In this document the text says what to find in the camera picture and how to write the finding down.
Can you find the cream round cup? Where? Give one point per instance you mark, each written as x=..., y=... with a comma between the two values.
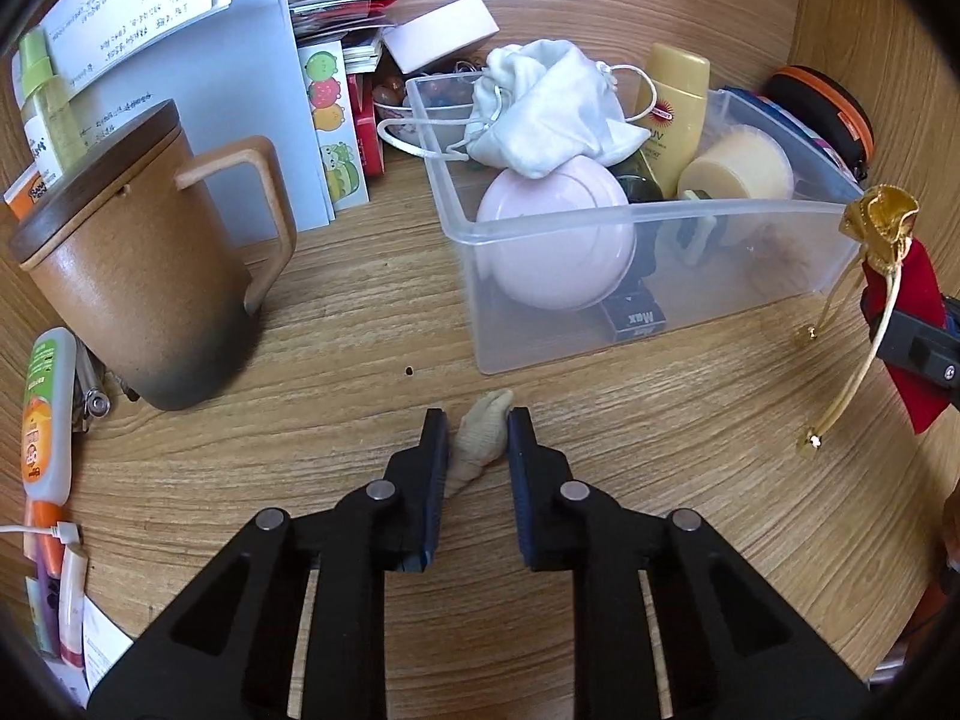
x=739, y=172

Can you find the black orange round case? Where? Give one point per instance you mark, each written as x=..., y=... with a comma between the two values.
x=825, y=112

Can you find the blue razor blade box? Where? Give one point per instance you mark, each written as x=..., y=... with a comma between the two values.
x=634, y=315

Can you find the green orange squeeze tube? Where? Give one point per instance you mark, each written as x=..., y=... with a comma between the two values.
x=45, y=412

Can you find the white paper documents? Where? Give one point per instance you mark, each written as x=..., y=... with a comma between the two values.
x=259, y=90

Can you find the pink cosmetic tubes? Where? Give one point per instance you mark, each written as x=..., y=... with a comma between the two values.
x=52, y=577

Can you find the clear plastic storage bin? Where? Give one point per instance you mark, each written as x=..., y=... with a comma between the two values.
x=750, y=270

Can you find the red small box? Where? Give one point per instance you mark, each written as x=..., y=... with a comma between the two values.
x=367, y=127

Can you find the dark dropper bottle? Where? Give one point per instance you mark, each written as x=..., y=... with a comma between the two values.
x=637, y=181

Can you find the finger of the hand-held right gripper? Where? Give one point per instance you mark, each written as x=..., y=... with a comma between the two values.
x=922, y=360

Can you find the stack of leaflets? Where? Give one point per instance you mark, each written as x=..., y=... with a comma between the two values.
x=341, y=7

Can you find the white pink small box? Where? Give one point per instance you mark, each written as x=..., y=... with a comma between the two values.
x=442, y=34

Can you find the beige seashell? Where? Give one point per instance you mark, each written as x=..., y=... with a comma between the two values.
x=476, y=450

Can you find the brown ceramic mug with lid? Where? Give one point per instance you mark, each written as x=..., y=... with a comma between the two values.
x=135, y=255

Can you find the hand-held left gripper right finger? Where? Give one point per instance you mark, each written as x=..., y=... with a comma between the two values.
x=521, y=487

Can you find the wooden desk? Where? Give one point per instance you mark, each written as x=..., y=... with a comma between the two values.
x=300, y=360

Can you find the small glass bowl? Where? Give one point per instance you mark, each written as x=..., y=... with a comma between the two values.
x=394, y=96

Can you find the white printed paper sheet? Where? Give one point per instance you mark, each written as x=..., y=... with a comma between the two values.
x=135, y=7

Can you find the yellow sunscreen tube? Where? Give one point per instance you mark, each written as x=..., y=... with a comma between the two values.
x=671, y=112

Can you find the pink round jar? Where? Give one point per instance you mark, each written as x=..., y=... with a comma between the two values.
x=555, y=232

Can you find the blue flat packet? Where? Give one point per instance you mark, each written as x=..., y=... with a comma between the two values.
x=780, y=124

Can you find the fruit print box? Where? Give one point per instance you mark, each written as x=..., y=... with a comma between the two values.
x=334, y=127

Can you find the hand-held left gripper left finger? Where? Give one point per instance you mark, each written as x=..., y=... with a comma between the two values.
x=433, y=480

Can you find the green spray bottle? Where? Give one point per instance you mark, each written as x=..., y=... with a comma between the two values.
x=45, y=105

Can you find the metal pens bundle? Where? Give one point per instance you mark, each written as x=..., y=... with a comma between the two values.
x=94, y=390

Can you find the white folded receipt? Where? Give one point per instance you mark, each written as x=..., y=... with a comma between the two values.
x=105, y=645

